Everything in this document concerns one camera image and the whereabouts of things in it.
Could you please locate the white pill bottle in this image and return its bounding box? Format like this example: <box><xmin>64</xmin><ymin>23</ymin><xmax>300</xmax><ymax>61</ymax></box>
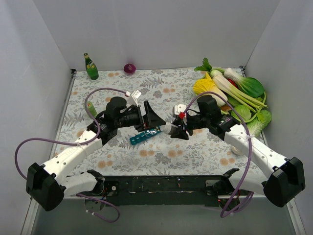
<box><xmin>160</xmin><ymin>123</ymin><xmax>177</xmax><ymax>135</ymax></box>

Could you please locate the teal pill organizer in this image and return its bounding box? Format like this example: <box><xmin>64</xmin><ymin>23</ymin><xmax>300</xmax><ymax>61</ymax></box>
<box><xmin>130</xmin><ymin>127</ymin><xmax>161</xmax><ymax>145</ymax></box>

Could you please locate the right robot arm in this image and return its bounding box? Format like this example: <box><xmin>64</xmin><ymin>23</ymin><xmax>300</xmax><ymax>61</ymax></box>
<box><xmin>171</xmin><ymin>95</ymin><xmax>305</xmax><ymax>207</ymax></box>

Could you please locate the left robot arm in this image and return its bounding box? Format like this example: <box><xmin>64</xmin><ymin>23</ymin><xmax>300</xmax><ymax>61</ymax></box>
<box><xmin>26</xmin><ymin>96</ymin><xmax>166</xmax><ymax>211</ymax></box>

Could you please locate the floral table mat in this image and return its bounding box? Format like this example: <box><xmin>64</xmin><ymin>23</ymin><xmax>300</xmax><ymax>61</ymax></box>
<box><xmin>47</xmin><ymin>69</ymin><xmax>274</xmax><ymax>176</ymax></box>

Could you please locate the yellow napa cabbage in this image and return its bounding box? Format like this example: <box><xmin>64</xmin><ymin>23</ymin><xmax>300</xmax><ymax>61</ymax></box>
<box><xmin>193</xmin><ymin>72</ymin><xmax>227</xmax><ymax>101</ymax></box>

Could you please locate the green can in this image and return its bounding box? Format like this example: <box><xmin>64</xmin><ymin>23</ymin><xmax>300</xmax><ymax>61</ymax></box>
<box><xmin>84</xmin><ymin>101</ymin><xmax>97</xmax><ymax>118</ymax></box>

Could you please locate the green lettuce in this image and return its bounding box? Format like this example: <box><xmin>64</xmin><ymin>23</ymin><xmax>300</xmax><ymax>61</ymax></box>
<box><xmin>221</xmin><ymin>98</ymin><xmax>271</xmax><ymax>124</ymax></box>

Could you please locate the red pepper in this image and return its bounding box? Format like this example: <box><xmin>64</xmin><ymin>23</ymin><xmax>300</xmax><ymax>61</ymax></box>
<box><xmin>227</xmin><ymin>78</ymin><xmax>239</xmax><ymax>89</ymax></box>

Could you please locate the purple onion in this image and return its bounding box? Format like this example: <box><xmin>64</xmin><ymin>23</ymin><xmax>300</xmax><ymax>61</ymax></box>
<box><xmin>123</xmin><ymin>63</ymin><xmax>136</xmax><ymax>74</ymax></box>

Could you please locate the parsley leaf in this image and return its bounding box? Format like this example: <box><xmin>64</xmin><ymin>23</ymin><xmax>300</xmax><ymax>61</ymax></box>
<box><xmin>194</xmin><ymin>57</ymin><xmax>212</xmax><ymax>72</ymax></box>

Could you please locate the bok choy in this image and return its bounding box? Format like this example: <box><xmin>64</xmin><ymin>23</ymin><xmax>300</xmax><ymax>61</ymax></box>
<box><xmin>224</xmin><ymin>68</ymin><xmax>265</xmax><ymax>98</ymax></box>

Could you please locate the green glass bottle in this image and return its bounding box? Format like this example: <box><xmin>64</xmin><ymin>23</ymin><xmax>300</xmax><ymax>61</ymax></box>
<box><xmin>84</xmin><ymin>53</ymin><xmax>99</xmax><ymax>80</ymax></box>

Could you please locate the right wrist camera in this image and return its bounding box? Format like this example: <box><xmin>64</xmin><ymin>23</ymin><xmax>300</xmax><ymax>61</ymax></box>
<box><xmin>172</xmin><ymin>104</ymin><xmax>186</xmax><ymax>118</ymax></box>

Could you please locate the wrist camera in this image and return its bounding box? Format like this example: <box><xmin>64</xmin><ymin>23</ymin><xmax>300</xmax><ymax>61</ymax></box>
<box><xmin>128</xmin><ymin>90</ymin><xmax>141</xmax><ymax>106</ymax></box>
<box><xmin>172</xmin><ymin>104</ymin><xmax>186</xmax><ymax>118</ymax></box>

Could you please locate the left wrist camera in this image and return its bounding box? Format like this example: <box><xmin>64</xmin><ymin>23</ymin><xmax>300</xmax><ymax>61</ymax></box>
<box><xmin>128</xmin><ymin>90</ymin><xmax>141</xmax><ymax>106</ymax></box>

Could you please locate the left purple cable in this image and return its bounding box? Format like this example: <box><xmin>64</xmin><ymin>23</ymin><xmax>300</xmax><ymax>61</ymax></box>
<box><xmin>14</xmin><ymin>87</ymin><xmax>121</xmax><ymax>223</ymax></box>

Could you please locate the purple cable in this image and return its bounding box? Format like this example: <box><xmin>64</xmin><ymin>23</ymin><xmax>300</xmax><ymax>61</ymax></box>
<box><xmin>14</xmin><ymin>87</ymin><xmax>121</xmax><ymax>223</ymax></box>
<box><xmin>179</xmin><ymin>91</ymin><xmax>255</xmax><ymax>218</ymax></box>

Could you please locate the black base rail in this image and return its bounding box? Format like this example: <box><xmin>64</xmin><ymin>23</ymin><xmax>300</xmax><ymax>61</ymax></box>
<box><xmin>98</xmin><ymin>168</ymin><xmax>239</xmax><ymax>207</ymax></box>

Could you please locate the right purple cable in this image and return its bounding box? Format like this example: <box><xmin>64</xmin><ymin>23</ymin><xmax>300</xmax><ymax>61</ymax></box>
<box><xmin>179</xmin><ymin>91</ymin><xmax>255</xmax><ymax>218</ymax></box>

